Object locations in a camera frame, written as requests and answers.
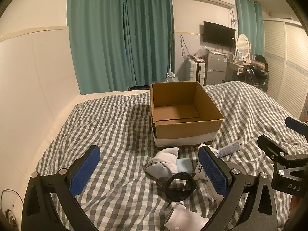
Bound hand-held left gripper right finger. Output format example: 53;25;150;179
198;144;282;231

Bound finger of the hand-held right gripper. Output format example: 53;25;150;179
257;134;289;165
285;117;308;137

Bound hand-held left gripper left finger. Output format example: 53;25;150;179
21;145;101;231

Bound white plush toy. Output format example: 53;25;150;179
194;160;225;201

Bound white grey tube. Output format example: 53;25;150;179
213;142;242;159

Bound light blue tissue packet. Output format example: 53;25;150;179
176;158;193;174

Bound brown cardboard box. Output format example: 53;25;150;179
150;81;224;148

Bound black ring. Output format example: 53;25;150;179
156;172;197;202

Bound white sock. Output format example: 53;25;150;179
149;146;180;174

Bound white rounded bottle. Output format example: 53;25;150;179
164;204;210;231

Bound grey sock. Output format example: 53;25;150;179
144;161;179;181

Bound grey white checkered blanket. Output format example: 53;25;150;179
31;80;308;231

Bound white louvred wardrobe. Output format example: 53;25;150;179
263;18;308;119

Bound black bag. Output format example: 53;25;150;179
242;65;269;92

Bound white dressing table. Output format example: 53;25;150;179
226;60;256;82

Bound white power strip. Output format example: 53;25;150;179
5;208;19;231

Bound small grey fridge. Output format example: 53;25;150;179
204;52;228;85

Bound white oval mirror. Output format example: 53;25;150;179
236;34;252;59

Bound white suitcase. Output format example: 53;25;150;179
185;60;206;86

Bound clear water bottle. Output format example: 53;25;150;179
166;72;181;84

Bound narrow teal curtain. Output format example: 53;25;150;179
234;0;264;59

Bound clear plastic bags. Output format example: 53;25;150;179
192;46;208;61

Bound wide teal curtain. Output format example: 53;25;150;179
67;0;175;93

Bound black power cable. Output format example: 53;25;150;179
0;189;23;213

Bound black wall television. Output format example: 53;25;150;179
203;21;236;49

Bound hanging wall cables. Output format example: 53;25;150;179
180;35;191;59

